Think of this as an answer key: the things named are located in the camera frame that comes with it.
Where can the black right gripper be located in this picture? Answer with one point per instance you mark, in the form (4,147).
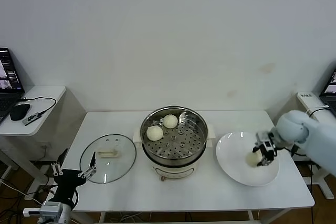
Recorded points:
(270,154)

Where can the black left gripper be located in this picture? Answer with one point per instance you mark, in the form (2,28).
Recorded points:
(69,179)

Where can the white steamed baozi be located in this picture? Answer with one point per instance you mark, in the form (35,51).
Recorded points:
(169,121)
(252,159)
(154,132)

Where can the round glass pot lid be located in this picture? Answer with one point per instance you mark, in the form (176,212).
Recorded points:
(115,155)

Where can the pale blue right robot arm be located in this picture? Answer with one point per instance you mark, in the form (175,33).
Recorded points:
(320,140)

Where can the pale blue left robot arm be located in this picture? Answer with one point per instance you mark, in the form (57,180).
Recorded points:
(65,216)

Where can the perforated steel steamer basket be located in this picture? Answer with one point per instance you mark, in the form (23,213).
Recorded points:
(191,148)

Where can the round white plate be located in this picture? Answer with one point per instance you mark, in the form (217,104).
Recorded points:
(231,150)

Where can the small grey printed device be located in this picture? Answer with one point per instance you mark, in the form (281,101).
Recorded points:
(31,118)

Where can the white side table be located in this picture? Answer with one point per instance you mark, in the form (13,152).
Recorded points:
(50,91)
(304,103)

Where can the small printed table label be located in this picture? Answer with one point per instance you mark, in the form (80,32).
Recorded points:
(305,95)

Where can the black computer mouse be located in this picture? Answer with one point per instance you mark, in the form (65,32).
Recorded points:
(19,112)

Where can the cream electric cooker base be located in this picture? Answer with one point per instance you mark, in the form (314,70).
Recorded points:
(173,169)

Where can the black open laptop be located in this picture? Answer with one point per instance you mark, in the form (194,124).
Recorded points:
(330,87)
(8,77)

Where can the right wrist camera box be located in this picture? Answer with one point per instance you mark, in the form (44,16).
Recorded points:
(267,144)

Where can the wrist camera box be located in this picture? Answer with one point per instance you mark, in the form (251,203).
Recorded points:
(267,144)
(51,210)

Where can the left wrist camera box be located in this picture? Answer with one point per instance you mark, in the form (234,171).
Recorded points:
(51,210)

